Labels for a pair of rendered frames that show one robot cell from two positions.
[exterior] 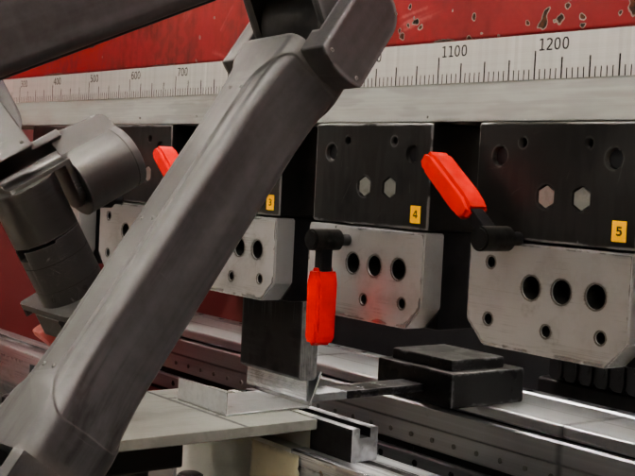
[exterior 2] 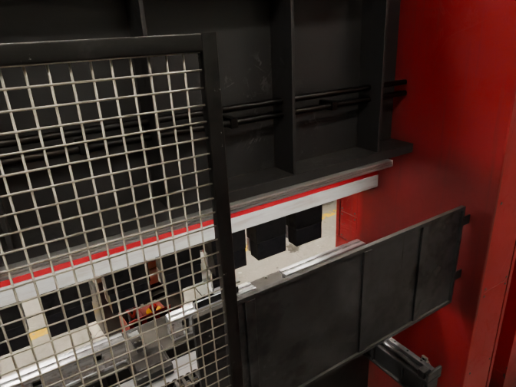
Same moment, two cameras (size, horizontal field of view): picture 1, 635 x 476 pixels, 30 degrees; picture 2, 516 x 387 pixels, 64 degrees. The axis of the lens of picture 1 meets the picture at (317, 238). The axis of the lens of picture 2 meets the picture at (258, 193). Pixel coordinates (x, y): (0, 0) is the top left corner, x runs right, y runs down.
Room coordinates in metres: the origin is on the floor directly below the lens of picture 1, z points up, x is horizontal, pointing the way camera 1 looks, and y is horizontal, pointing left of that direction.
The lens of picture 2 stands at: (1.48, -1.40, 2.00)
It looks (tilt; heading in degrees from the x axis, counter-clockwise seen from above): 22 degrees down; 96
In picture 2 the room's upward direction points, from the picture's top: 3 degrees counter-clockwise
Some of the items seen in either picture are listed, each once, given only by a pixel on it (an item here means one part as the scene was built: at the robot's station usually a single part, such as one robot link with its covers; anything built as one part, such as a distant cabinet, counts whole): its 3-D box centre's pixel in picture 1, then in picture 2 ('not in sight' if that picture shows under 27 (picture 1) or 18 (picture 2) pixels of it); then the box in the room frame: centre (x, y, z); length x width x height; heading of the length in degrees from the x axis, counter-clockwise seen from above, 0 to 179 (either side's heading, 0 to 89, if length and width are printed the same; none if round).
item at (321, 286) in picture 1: (327, 286); not in sight; (0.99, -0.01, 1.13); 0.04 x 0.02 x 0.10; 128
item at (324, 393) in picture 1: (399, 378); not in sight; (1.26, -0.09, 1.01); 0.26 x 0.12 x 0.05; 128
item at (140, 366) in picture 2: not in sight; (142, 350); (0.94, -0.34, 1.01); 0.26 x 0.12 x 0.05; 128
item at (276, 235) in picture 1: (267, 210); (225, 248); (1.17, 0.05, 1.19); 0.15 x 0.09 x 0.17; 38
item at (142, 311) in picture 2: not in sight; (146, 320); (0.75, 0.13, 0.75); 0.20 x 0.16 x 0.18; 42
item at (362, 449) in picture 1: (298, 422); (215, 296); (1.12, 0.01, 0.99); 0.20 x 0.03 x 0.03; 38
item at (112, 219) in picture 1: (165, 200); (266, 234); (1.33, 0.17, 1.19); 0.15 x 0.09 x 0.17; 38
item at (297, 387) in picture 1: (278, 344); (222, 278); (1.15, 0.03, 1.06); 0.10 x 0.02 x 0.10; 38
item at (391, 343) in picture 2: not in sight; (365, 334); (1.74, 0.01, 0.81); 0.64 x 0.08 x 0.14; 128
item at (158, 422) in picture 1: (142, 417); (207, 275); (1.06, 0.15, 1.00); 0.26 x 0.18 x 0.01; 128
